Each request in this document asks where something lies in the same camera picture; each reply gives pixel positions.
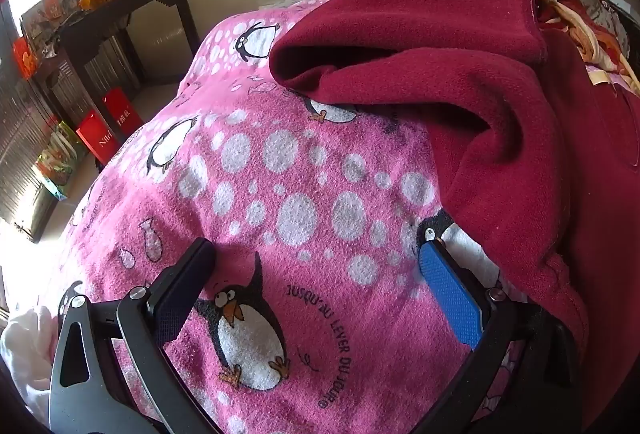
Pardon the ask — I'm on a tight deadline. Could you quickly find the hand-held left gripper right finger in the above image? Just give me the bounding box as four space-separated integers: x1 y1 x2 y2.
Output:
415 238 583 434

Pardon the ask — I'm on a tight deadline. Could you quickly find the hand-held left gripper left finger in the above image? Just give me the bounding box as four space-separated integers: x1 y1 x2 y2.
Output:
49 237 221 434

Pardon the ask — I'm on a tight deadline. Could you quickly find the maroon fleece garment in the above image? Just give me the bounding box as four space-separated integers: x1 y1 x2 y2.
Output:
268 0 640 430

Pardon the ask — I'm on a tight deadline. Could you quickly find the white cloth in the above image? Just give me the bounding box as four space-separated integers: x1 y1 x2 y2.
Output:
0 307 61 415

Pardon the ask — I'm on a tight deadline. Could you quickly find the pink penguin print blanket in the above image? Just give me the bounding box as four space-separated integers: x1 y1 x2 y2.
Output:
30 0 531 434

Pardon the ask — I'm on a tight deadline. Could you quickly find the colourful gift bag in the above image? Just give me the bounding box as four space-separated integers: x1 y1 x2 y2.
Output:
32 120 91 201

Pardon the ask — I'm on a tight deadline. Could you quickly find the dark wooden cabinet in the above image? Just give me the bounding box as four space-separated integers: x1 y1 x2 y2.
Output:
0 29 76 242

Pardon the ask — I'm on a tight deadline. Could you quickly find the dark wooden table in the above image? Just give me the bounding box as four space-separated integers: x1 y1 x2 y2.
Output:
30 0 201 125

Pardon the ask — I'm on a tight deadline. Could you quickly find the framed picture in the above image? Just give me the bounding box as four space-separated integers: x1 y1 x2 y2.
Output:
21 0 83 42

